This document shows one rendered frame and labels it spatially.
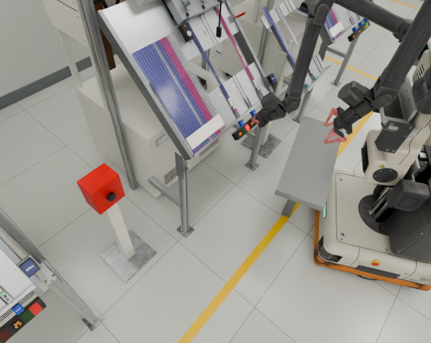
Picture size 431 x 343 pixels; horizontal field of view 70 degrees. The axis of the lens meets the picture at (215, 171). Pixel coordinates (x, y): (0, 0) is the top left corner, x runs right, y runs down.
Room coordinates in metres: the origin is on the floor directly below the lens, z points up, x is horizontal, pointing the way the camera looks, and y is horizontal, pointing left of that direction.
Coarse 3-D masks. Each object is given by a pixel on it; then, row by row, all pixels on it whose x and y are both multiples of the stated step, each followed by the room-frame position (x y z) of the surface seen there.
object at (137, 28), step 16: (128, 0) 1.35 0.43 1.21; (160, 0) 1.45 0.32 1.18; (112, 16) 1.25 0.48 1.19; (128, 16) 1.29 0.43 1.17; (144, 16) 1.34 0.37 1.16; (160, 16) 1.39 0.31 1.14; (208, 16) 1.57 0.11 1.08; (224, 16) 1.63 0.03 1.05; (128, 32) 1.24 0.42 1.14; (144, 32) 1.28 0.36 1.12; (160, 32) 1.33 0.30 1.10; (176, 32) 1.38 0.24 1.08; (208, 32) 1.50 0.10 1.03; (224, 32) 1.56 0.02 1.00; (128, 48) 1.18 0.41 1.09; (192, 48) 1.37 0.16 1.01; (208, 48) 1.43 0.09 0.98
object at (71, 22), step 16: (48, 0) 1.45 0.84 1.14; (64, 0) 1.36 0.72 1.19; (112, 0) 1.44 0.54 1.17; (48, 16) 1.48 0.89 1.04; (64, 16) 1.39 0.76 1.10; (80, 16) 1.30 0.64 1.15; (64, 32) 1.42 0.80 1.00; (80, 32) 1.32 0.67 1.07; (64, 48) 1.48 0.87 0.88; (80, 80) 1.49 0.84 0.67
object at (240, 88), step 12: (240, 72) 1.45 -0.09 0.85; (252, 72) 1.50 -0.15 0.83; (228, 84) 1.35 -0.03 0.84; (240, 84) 1.40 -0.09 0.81; (252, 84) 1.44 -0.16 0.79; (264, 84) 1.49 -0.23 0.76; (216, 96) 1.26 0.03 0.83; (240, 96) 1.34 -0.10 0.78; (252, 96) 1.39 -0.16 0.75; (216, 108) 1.20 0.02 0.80; (228, 108) 1.24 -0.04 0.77; (240, 108) 1.29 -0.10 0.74; (228, 120) 1.19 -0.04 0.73
